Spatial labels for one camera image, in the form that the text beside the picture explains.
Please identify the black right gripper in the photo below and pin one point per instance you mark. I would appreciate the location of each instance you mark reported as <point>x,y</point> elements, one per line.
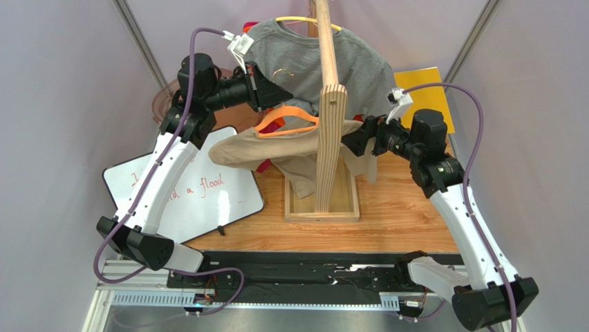
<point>375,136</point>

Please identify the clear pink plastic bowl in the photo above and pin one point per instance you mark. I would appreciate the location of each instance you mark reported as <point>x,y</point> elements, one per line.
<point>237,117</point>

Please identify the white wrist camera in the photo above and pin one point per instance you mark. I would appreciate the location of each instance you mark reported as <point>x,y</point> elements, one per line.
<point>238,47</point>
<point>400,102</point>

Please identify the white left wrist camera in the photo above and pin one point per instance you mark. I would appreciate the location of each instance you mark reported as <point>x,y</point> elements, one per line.
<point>238,47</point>

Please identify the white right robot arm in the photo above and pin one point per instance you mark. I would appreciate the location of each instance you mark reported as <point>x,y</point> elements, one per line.
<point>491,291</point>

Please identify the beige t shirt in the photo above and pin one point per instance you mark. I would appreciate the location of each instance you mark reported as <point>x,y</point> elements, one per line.
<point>293,154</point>

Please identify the pink cloth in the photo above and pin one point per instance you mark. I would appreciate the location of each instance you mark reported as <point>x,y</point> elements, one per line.
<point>273,126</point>

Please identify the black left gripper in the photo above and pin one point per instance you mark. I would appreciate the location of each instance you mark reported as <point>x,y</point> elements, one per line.
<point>261,93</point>

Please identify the orange plastic hanger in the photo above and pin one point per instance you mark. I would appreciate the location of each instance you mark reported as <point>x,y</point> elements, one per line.
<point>292,119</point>

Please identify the orange cloth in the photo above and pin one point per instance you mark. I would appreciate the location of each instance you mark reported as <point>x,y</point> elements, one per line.
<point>248,25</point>

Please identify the wooden clothes rack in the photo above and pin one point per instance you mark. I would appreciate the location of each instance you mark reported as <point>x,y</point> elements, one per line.
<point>335,198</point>

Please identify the grey t shirt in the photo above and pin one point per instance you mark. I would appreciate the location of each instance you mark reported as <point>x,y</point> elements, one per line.
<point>292,61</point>

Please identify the yellow plastic hanger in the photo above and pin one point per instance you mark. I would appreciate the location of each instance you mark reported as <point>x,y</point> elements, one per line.
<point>310,20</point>

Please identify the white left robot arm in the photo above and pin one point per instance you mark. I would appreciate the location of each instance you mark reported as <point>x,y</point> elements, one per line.
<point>133,231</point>

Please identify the white board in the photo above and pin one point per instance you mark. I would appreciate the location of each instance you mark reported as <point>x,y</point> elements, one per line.
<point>208,195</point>

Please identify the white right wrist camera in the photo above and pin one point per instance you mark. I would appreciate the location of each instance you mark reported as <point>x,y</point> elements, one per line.
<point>400,102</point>

